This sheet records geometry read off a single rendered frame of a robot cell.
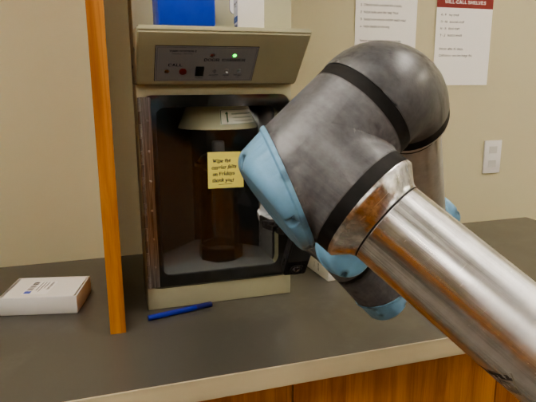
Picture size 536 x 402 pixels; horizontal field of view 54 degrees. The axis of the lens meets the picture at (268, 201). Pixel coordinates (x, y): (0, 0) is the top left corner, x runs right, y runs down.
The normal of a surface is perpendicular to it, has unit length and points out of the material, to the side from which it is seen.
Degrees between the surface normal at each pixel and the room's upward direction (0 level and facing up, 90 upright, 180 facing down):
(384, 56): 41
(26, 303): 90
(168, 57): 135
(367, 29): 90
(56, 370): 0
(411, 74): 64
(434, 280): 83
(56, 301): 90
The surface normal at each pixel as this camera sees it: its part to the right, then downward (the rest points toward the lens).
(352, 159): 0.00, -0.44
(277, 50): 0.22, 0.84
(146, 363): 0.00, -0.98
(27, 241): 0.30, 0.21
